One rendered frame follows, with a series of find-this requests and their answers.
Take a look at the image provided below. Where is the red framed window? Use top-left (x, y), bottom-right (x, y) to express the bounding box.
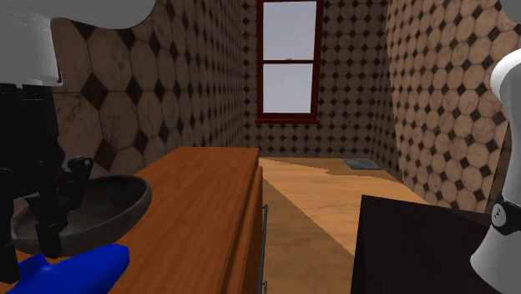
top-left (254, 0), bottom-right (326, 124)

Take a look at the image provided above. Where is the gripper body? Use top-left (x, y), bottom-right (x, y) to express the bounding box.
top-left (0, 83), bottom-right (67, 201)

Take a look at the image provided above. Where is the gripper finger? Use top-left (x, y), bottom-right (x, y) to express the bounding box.
top-left (23, 155), bottom-right (95, 260)
top-left (0, 195), bottom-right (23, 285)

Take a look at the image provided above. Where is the dark brown bowl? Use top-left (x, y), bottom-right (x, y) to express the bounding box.
top-left (10, 174), bottom-right (153, 258)

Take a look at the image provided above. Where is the brown wooden chest of drawers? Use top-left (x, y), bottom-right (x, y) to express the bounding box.
top-left (0, 146), bottom-right (268, 294)

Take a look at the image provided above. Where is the blue block-shaped object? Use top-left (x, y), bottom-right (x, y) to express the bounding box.
top-left (5, 242), bottom-right (131, 294)

